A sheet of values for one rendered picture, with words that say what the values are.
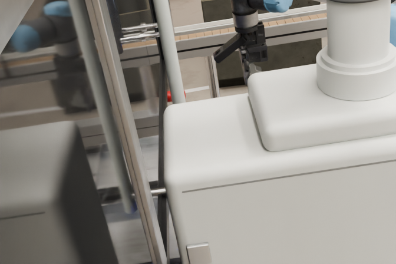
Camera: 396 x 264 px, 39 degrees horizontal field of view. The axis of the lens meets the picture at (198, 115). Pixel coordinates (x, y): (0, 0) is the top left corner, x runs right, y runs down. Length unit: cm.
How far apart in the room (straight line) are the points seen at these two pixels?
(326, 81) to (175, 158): 20
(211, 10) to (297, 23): 126
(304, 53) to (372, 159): 333
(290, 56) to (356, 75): 332
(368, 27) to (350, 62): 4
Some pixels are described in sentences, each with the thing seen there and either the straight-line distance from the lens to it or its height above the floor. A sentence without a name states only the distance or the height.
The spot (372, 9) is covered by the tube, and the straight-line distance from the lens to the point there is 64.
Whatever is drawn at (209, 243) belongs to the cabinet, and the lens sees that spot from 69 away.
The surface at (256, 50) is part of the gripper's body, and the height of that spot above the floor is 122.
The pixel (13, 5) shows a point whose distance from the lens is 39.
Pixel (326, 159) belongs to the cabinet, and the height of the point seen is 154.
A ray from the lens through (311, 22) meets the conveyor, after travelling 265.
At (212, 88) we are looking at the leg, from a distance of 275.
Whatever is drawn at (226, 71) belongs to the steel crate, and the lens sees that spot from 397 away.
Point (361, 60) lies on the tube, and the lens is 66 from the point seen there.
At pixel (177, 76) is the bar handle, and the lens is 101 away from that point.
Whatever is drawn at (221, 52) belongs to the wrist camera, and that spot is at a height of 122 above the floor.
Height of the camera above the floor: 192
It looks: 30 degrees down
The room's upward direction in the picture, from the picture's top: 9 degrees counter-clockwise
